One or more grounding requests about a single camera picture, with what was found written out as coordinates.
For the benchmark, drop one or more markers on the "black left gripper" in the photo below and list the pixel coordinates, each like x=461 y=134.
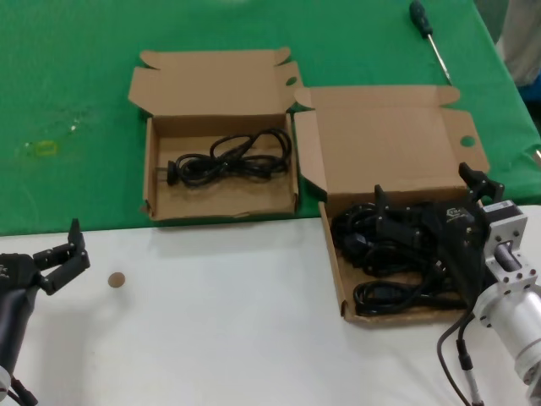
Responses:
x=14 y=296

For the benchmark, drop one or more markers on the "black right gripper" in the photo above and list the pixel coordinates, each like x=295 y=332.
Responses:
x=458 y=237

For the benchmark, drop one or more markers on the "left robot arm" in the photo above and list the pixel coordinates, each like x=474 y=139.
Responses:
x=3 y=380

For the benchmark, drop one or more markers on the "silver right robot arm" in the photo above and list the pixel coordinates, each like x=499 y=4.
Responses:
x=515 y=313

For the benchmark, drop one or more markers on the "empty brown cardboard box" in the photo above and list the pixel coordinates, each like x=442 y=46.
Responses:
x=220 y=199

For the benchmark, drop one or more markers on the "small brown cardboard disc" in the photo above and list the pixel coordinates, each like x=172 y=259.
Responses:
x=116 y=279

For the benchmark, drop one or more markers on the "small white object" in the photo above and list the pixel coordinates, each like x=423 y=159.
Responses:
x=537 y=154

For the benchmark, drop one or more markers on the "person in light clothing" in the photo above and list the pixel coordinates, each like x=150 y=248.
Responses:
x=524 y=42

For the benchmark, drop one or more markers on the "green table cloth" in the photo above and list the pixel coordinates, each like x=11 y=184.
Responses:
x=63 y=63

